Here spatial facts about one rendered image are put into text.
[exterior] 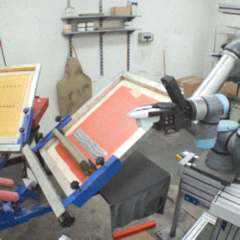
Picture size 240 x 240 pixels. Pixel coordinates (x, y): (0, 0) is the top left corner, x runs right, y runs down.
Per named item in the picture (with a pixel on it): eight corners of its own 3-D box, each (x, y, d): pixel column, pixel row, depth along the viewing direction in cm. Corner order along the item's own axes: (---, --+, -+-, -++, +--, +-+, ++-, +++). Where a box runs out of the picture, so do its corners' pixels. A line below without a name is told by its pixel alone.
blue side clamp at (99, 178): (118, 160, 118) (112, 152, 114) (124, 165, 114) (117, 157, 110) (75, 202, 112) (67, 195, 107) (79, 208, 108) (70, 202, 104)
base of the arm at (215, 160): (237, 162, 115) (241, 145, 111) (226, 175, 105) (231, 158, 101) (211, 152, 124) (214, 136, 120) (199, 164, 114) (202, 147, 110)
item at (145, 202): (157, 204, 174) (162, 170, 161) (165, 210, 168) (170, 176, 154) (105, 230, 151) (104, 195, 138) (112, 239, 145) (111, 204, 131)
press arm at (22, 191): (39, 178, 128) (33, 174, 125) (42, 184, 124) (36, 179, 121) (19, 198, 125) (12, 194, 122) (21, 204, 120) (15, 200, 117)
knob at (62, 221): (74, 211, 103) (64, 205, 99) (79, 219, 99) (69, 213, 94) (62, 222, 102) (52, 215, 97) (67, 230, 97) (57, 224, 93)
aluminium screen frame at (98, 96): (124, 74, 168) (122, 70, 166) (185, 97, 124) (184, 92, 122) (40, 151, 152) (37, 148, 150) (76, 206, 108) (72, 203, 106)
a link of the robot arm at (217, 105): (228, 120, 78) (232, 96, 74) (205, 125, 74) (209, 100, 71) (213, 112, 85) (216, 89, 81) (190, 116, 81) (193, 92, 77)
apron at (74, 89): (91, 110, 366) (88, 41, 322) (93, 112, 360) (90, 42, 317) (59, 118, 339) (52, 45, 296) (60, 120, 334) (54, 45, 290)
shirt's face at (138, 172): (133, 148, 189) (133, 147, 189) (171, 175, 156) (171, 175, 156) (77, 167, 165) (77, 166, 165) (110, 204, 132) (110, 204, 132)
